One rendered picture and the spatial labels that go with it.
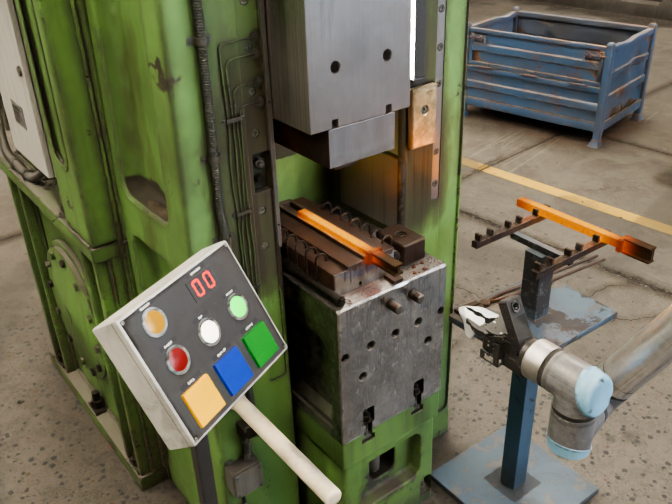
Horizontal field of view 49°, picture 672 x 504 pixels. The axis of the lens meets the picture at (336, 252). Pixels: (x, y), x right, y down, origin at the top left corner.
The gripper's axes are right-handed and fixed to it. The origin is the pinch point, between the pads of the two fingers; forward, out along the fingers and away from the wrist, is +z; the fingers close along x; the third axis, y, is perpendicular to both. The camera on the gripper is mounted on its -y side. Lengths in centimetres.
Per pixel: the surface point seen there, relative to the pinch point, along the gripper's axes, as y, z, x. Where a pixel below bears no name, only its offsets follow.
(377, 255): -1.2, 29.6, -0.8
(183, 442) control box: 4, 6, -68
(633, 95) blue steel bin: 78, 196, 386
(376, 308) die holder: 12.6, 27.0, -3.5
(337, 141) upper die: -33.3, 33.0, -9.9
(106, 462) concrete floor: 100, 113, -59
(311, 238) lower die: 1, 51, -6
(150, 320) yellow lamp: -17, 17, -67
